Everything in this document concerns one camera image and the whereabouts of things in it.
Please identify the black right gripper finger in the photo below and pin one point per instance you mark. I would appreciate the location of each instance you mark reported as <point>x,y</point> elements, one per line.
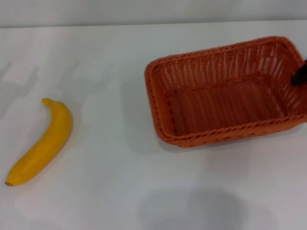
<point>299,76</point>

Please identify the yellow banana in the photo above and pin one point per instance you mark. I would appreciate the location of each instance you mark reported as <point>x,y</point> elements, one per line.
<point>48,139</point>

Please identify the orange woven rectangular basket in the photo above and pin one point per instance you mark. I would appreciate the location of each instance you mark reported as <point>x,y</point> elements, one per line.
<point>216,107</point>

